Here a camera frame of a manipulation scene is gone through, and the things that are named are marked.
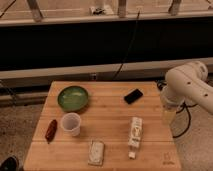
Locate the black shoe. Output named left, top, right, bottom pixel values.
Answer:
left=0, top=156, right=19, bottom=171

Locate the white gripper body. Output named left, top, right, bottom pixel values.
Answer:
left=160, top=87, right=183, bottom=125

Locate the white tube bottle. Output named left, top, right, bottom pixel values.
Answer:
left=128, top=117, right=143, bottom=159

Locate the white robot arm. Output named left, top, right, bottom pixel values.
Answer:
left=160, top=61, right=213, bottom=125

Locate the translucent plastic cup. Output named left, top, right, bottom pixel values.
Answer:
left=60, top=113, right=81, bottom=137

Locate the brown red pepper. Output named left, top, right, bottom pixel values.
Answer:
left=45, top=120, right=57, bottom=143

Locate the black cable by robot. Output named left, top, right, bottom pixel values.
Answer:
left=172, top=101, right=199, bottom=139

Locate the black hanging cable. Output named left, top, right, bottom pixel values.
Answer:
left=112, top=10, right=141, bottom=81

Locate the green bowl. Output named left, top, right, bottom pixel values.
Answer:
left=57, top=86, right=89, bottom=112

